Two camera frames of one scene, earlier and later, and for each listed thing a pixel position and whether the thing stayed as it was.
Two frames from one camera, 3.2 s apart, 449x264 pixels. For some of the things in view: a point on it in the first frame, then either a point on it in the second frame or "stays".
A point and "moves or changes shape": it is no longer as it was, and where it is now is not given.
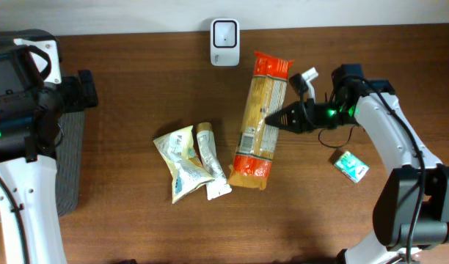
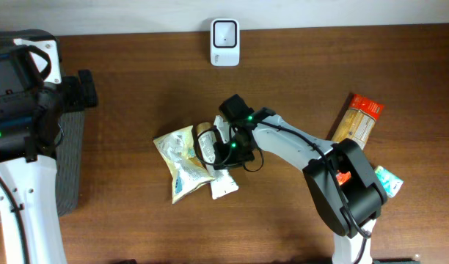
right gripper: (304, 119) to (220, 155)
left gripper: (86, 88) stays
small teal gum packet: (353, 167) moves or changes shape
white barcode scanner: (224, 42) stays
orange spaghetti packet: (257, 138) moves or changes shape
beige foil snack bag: (188, 171) stays
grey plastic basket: (69, 161) stays
